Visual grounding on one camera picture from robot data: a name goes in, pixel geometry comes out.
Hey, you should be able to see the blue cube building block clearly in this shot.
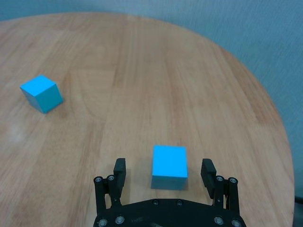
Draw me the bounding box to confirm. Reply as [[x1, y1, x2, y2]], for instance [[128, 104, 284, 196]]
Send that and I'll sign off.
[[151, 145, 189, 191], [19, 74, 64, 114]]

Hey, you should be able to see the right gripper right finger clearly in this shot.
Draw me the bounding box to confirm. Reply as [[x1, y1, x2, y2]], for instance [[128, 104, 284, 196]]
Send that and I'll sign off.
[[200, 158, 239, 211]]

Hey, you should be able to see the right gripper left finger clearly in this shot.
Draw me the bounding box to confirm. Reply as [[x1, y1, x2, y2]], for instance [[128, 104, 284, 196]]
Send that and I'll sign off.
[[93, 157, 127, 213]]

